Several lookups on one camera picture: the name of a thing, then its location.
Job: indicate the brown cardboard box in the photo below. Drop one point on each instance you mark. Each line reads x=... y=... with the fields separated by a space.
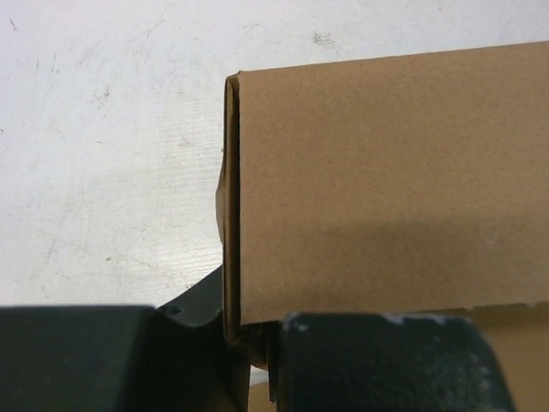
x=401 y=185

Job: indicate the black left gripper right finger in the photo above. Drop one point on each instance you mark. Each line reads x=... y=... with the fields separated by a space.
x=391 y=362

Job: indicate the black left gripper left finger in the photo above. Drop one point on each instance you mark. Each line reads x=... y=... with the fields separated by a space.
x=123 y=358

